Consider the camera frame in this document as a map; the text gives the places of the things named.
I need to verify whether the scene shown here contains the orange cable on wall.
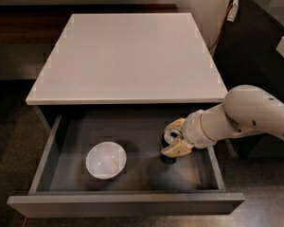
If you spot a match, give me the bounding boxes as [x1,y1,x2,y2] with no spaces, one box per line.
[208,0,284,52]

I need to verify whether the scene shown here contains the grey drawer cabinet white top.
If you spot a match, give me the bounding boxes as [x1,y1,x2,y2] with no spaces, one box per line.
[26,13,227,106]

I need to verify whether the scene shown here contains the white cable tag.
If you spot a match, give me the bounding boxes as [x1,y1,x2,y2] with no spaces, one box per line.
[227,0,239,22]

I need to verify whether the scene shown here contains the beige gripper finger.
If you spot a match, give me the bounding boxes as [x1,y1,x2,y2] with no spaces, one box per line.
[164,118,185,144]
[161,139,194,157]

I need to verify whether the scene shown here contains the grey top drawer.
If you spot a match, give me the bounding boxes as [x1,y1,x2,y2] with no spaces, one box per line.
[8,104,244,218]

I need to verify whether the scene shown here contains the white bowl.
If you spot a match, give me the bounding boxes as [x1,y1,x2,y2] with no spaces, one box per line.
[85,142,127,180]

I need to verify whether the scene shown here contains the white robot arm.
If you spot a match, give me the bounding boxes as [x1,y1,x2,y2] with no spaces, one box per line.
[161,85,284,158]

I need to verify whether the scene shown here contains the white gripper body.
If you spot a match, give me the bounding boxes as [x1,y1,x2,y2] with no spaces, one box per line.
[182,103,260,148]

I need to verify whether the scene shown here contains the dark blue pepsi can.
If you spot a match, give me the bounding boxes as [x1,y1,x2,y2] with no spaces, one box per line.
[160,137,177,165]

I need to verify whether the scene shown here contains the dark wooden bench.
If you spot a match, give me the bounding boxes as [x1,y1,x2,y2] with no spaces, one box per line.
[0,4,179,44]

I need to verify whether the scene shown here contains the black cabinet on right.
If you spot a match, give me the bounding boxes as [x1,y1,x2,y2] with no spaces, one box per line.
[213,0,284,159]

